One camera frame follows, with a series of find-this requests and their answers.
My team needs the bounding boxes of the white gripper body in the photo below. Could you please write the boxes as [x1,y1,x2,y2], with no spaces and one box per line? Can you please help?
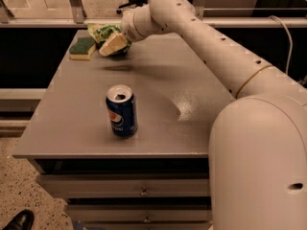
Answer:
[121,6,154,42]

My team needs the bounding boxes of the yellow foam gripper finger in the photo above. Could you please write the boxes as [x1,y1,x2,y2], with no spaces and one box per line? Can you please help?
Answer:
[99,33,128,57]

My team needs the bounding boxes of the green rice chip bag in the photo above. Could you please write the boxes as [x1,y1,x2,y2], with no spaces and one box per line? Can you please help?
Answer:
[87,23,131,56]

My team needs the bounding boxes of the green and yellow sponge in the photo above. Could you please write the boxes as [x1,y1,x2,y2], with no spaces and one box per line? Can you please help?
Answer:
[69,37,96,60]

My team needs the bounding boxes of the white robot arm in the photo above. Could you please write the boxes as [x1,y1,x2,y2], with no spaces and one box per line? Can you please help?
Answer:
[101,0,307,230]

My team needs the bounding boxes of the blue Pepsi can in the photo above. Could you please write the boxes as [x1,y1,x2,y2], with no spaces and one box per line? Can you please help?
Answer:
[106,84,138,137]

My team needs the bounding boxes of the top grey drawer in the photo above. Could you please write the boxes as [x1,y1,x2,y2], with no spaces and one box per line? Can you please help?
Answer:
[36,174,210,198]

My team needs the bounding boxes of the grey drawer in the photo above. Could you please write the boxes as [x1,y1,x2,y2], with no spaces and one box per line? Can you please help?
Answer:
[65,205,212,223]
[36,174,210,198]

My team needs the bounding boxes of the black leather shoe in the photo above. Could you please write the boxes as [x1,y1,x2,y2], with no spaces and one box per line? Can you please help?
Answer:
[2,209,35,230]

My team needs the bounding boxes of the metal railing frame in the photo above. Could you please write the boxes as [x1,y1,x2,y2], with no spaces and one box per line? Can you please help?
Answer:
[1,0,306,27]

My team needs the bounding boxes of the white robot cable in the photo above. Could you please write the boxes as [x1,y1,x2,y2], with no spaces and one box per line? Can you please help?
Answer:
[268,14,295,76]

